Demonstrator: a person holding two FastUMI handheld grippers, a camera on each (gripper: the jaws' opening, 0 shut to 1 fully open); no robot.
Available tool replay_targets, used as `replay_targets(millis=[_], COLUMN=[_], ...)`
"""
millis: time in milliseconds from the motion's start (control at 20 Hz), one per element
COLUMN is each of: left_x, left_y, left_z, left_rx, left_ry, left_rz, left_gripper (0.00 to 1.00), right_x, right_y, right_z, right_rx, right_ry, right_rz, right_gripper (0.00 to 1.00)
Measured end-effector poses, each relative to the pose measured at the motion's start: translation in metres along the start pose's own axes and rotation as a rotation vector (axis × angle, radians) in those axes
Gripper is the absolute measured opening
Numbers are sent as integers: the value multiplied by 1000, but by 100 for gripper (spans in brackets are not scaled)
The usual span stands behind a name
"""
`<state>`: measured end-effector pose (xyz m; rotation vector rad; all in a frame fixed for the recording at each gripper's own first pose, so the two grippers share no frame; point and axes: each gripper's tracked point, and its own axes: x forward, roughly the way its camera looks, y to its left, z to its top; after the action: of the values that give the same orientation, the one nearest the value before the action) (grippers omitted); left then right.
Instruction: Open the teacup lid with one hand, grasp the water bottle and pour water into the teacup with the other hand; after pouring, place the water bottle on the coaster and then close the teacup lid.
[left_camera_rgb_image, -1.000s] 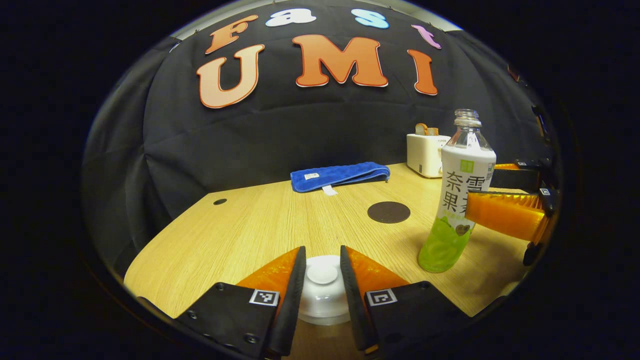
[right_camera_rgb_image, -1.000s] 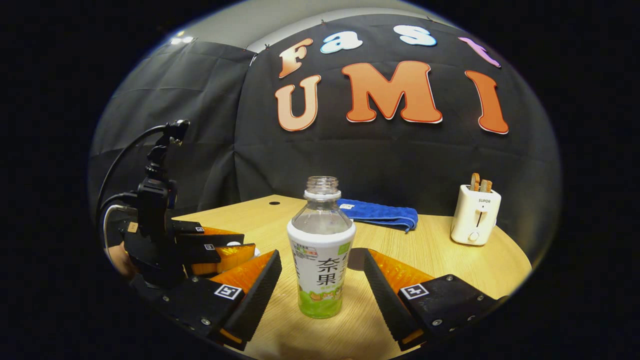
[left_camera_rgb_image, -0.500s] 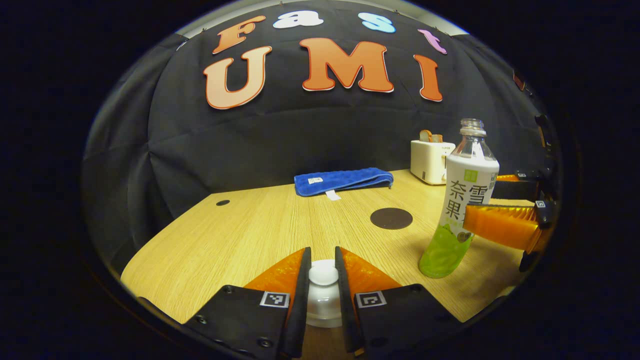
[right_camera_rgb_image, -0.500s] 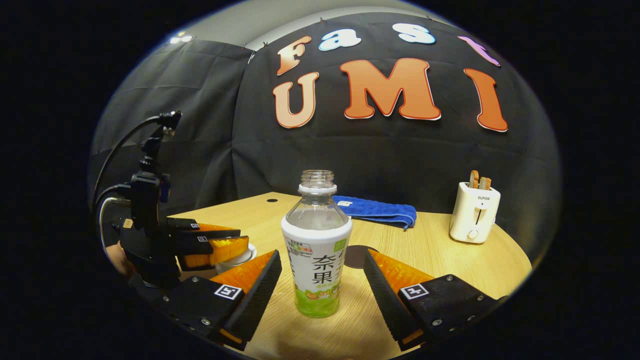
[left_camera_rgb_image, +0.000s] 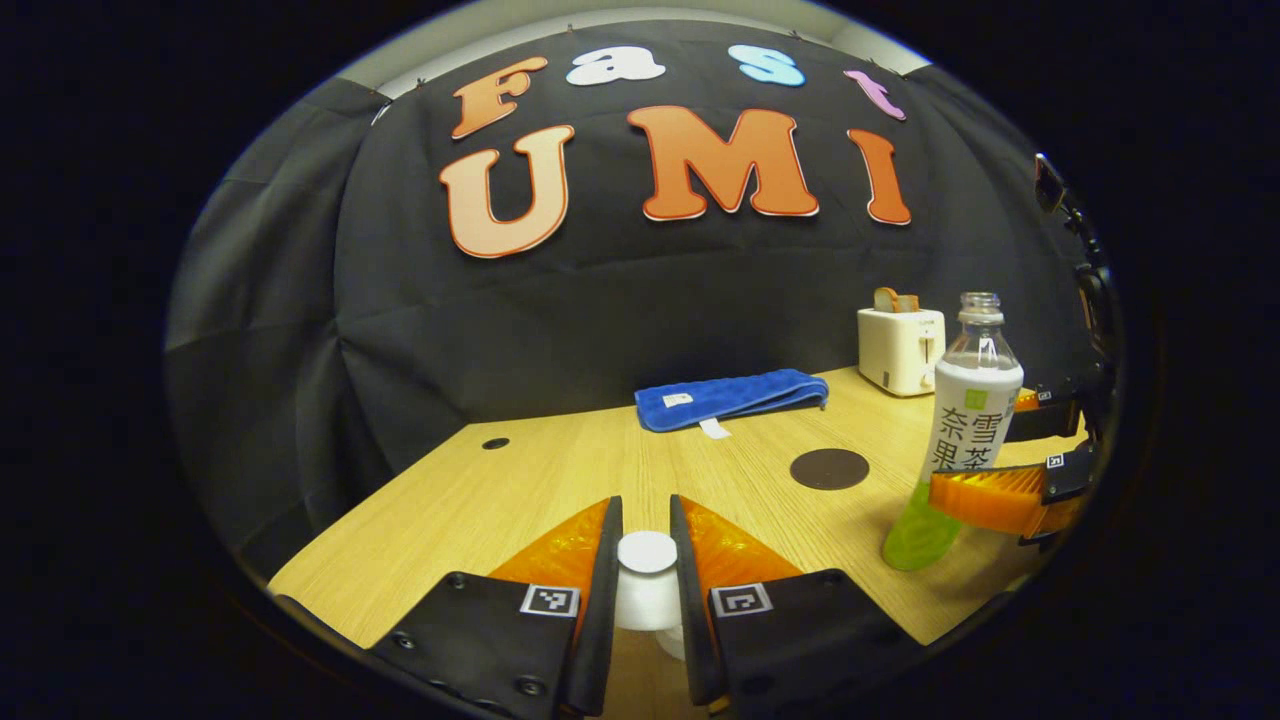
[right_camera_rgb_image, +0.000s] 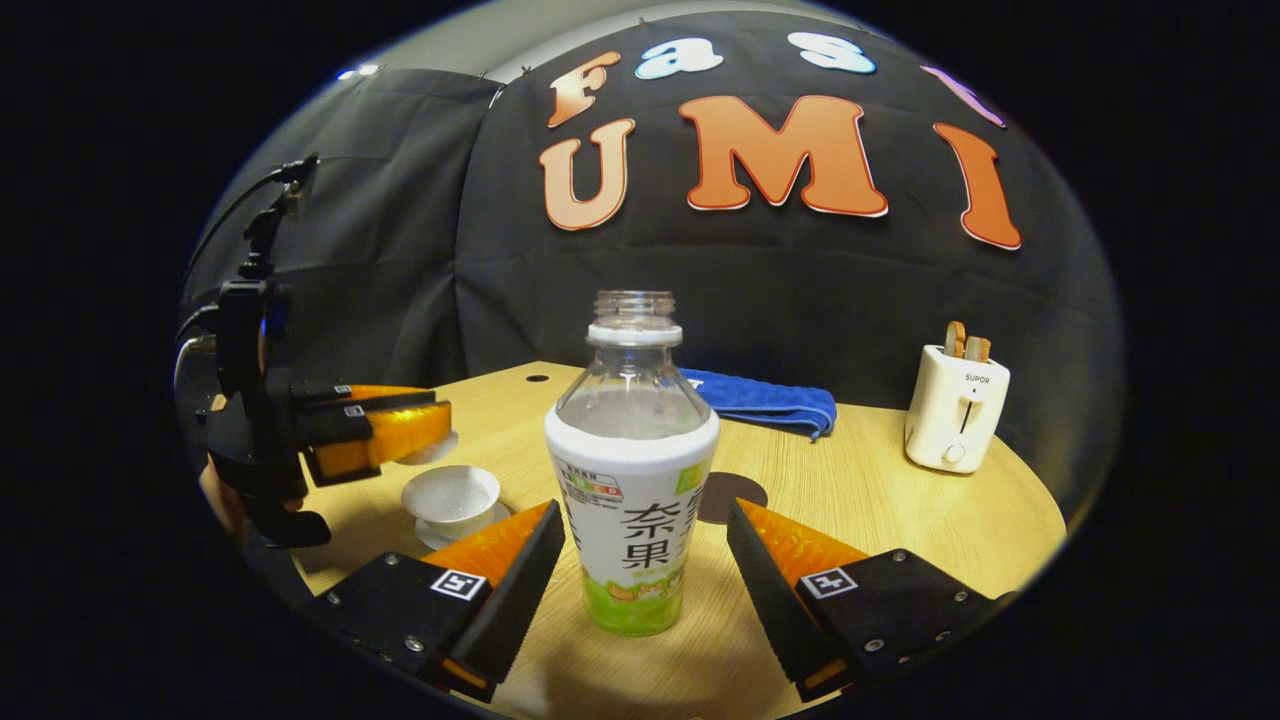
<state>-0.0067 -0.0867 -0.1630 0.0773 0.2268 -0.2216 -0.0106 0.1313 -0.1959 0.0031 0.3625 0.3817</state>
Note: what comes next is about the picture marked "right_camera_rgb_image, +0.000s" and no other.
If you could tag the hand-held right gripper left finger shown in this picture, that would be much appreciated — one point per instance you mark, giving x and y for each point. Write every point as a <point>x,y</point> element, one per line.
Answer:
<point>520,600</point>

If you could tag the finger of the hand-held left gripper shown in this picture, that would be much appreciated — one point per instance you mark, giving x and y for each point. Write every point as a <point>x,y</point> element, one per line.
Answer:
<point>380,396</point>
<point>390,435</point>

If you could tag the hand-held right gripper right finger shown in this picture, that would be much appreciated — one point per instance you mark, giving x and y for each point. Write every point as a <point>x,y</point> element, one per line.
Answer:
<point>770,600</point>

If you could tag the white teacup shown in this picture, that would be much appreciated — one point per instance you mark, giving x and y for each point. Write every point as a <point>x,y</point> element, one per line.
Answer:
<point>450,495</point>

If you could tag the dark round coaster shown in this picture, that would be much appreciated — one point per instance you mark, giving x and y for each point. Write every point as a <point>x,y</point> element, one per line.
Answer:
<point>740,495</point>

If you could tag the clear water bottle white label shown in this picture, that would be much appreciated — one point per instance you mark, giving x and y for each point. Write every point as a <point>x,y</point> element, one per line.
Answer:
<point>630,480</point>

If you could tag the white saucer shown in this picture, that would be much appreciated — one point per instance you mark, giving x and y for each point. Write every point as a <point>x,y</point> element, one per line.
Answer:
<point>490,525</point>

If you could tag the blue towel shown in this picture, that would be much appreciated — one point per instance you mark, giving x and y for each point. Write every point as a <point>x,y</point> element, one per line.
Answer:
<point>770,400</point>

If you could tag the white toaster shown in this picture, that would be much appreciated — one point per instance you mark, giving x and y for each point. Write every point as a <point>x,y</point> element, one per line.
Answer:
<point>950,410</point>

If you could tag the black backdrop cloth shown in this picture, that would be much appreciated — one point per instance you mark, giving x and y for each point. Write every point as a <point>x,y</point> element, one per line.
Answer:
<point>800,290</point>

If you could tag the brown bread slice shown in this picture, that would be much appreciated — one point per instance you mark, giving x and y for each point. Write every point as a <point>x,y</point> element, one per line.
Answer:
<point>978,350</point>
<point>956,340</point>

